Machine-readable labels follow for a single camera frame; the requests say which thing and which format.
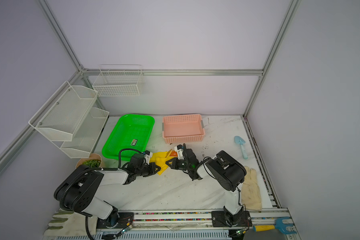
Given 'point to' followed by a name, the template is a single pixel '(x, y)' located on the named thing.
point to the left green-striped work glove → (67, 223)
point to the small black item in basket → (134, 142)
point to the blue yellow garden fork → (279, 225)
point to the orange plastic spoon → (173, 153)
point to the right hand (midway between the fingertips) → (165, 163)
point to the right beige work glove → (250, 196)
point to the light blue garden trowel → (238, 140)
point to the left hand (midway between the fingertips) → (160, 169)
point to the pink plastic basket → (183, 128)
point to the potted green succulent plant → (94, 160)
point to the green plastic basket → (130, 131)
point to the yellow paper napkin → (160, 158)
